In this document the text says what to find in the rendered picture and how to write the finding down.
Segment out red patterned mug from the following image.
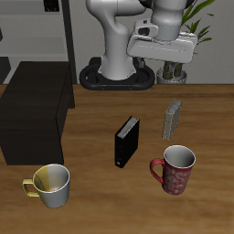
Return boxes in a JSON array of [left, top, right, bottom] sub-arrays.
[[149, 144, 197, 197]]

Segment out yellow and white mug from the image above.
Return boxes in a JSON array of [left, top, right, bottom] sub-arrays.
[[21, 163, 71, 209]]

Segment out dark brown desk caddy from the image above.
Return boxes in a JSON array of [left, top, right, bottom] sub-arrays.
[[0, 60, 76, 166]]

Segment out black book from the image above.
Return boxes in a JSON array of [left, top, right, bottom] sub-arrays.
[[114, 115, 141, 169]]

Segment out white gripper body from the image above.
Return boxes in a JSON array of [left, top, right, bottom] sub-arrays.
[[126, 31, 198, 65]]

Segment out black items on shelf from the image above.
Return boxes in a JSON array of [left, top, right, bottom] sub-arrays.
[[43, 0, 60, 13]]

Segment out green pot plant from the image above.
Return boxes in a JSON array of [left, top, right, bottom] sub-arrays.
[[155, 0, 216, 86]]

